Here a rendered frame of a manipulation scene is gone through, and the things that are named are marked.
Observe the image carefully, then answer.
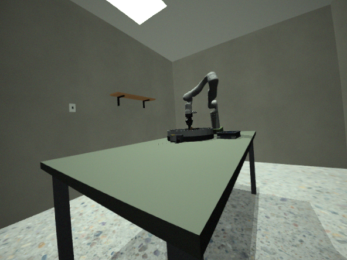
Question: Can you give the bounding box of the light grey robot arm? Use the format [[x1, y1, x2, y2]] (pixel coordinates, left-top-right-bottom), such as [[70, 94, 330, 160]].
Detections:
[[183, 72, 220, 129]]

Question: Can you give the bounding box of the grey round turntable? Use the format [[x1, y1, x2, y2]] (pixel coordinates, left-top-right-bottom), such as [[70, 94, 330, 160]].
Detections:
[[167, 128, 214, 143]]

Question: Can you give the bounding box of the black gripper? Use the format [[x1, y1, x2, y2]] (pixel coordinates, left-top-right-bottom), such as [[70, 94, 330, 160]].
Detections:
[[185, 114, 193, 129]]

